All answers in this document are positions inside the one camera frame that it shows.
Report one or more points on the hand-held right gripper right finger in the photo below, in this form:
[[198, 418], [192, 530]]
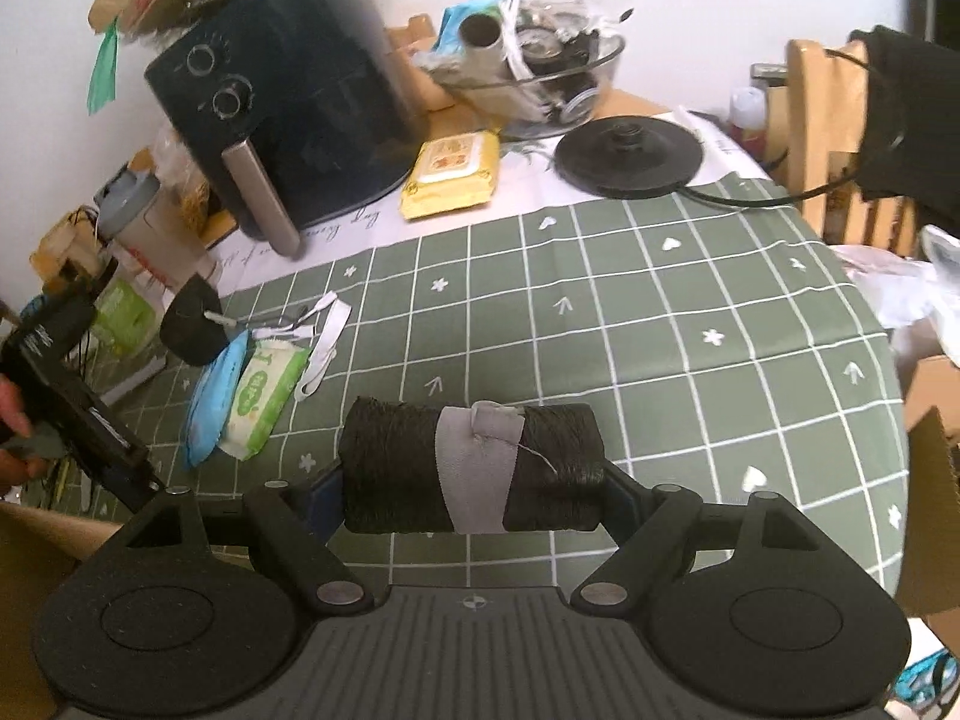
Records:
[[612, 499]]

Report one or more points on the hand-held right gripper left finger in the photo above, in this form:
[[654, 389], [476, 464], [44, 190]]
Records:
[[322, 501]]

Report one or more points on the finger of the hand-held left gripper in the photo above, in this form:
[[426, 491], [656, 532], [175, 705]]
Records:
[[135, 486]]

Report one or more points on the black thread spool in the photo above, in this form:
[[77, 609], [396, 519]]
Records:
[[405, 465]]

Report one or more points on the person's left hand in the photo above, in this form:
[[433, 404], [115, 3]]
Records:
[[10, 406]]

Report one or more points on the green label jar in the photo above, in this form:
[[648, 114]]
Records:
[[124, 311]]

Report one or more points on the blue flat packet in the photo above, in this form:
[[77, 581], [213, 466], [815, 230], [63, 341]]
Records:
[[210, 405]]

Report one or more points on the green white tissue packet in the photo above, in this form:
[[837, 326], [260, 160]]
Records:
[[262, 397]]

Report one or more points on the black round cloth piece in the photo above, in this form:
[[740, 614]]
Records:
[[191, 322]]

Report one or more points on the green checked tablecloth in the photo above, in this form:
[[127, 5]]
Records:
[[637, 330]]

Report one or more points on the grey lid shaker bottle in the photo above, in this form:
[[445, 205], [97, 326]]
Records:
[[131, 210]]

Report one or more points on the green ribbon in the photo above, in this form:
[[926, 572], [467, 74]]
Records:
[[103, 71]]

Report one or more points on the tall cardboard box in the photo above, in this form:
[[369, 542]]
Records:
[[930, 510]]

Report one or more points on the white printed cloth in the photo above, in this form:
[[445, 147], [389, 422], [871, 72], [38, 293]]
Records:
[[525, 180]]

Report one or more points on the black round kettle base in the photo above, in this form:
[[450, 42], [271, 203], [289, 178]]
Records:
[[630, 154]]

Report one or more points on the yellow wet wipes packet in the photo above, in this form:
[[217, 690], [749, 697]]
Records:
[[450, 172]]

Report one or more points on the white plastic bag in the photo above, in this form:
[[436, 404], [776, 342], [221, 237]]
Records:
[[900, 285]]

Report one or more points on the black air fryer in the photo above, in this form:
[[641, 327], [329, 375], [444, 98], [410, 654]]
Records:
[[300, 90]]

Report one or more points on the red liquid small bottle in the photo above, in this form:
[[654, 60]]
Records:
[[746, 116]]

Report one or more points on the glass bowl of clutter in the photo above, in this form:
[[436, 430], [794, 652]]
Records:
[[547, 82]]

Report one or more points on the wooden chair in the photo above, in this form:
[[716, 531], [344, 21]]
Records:
[[814, 112]]

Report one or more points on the black garment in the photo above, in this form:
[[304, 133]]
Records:
[[915, 120]]

